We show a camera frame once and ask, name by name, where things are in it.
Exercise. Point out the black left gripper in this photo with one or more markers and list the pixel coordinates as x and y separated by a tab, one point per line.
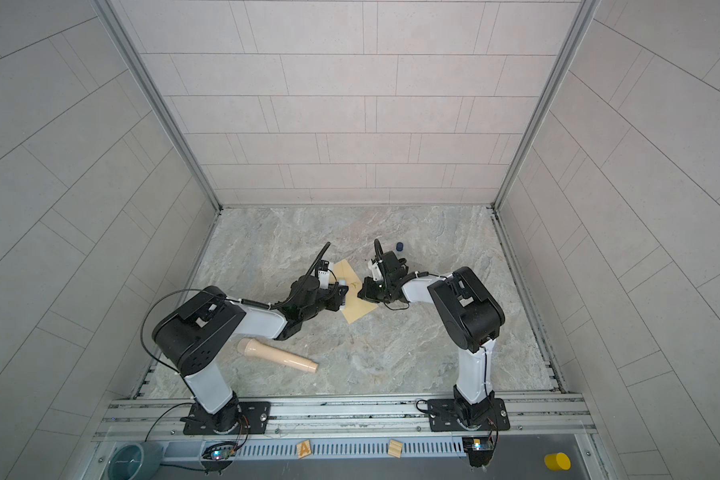
332	293

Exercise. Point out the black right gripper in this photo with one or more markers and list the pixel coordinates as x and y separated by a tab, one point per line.
368	291

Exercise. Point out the yellow paper envelope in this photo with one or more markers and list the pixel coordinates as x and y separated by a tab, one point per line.
355	308

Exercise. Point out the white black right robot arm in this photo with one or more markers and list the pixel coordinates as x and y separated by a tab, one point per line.
471	316

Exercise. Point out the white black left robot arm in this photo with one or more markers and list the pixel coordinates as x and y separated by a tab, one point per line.
192	336

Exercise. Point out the wooden letter block A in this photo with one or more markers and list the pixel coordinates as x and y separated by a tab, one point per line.
304	449

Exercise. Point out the beige wooden cylinder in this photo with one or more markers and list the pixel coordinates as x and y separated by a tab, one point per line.
250	347

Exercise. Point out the plain wooden block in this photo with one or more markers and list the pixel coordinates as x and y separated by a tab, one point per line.
395	449

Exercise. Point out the left green circuit board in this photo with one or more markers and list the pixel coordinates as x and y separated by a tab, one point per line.
217	457

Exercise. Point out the green circuit board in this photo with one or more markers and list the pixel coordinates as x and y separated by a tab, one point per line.
479	450
217	457

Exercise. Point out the right green circuit board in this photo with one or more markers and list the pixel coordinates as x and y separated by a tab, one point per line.
479	450

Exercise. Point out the teal round bowl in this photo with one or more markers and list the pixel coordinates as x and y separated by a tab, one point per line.
135	461

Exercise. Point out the yellow cylinder object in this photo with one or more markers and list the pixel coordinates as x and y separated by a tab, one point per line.
558	462

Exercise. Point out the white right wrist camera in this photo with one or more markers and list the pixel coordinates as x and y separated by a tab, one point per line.
375	270

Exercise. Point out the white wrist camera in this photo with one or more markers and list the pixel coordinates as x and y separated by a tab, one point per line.
325	274
375	270

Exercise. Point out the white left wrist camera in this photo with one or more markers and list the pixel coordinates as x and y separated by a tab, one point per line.
325	274

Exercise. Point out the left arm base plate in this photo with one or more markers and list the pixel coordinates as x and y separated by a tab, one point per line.
249	417

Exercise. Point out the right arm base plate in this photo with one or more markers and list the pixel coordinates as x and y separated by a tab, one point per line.
443	417

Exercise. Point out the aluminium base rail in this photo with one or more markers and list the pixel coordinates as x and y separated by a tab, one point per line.
344	427

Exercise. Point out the aluminium corner post right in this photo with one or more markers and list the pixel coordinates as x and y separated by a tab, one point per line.
581	22

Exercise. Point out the aluminium corner post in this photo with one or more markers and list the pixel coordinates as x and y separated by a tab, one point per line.
145	82
581	22

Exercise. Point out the aluminium corner post left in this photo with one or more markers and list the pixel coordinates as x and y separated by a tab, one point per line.
145	82

